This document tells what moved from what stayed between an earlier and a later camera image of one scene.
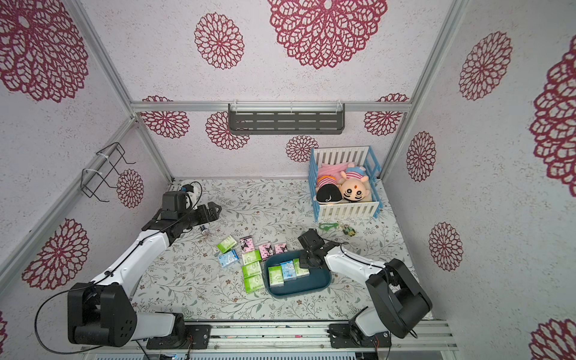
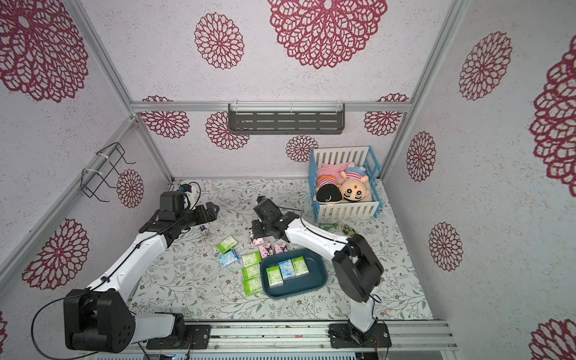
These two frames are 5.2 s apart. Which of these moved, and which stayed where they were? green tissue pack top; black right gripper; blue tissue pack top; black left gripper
Moved: black right gripper
Stayed: black left gripper; green tissue pack top; blue tissue pack top
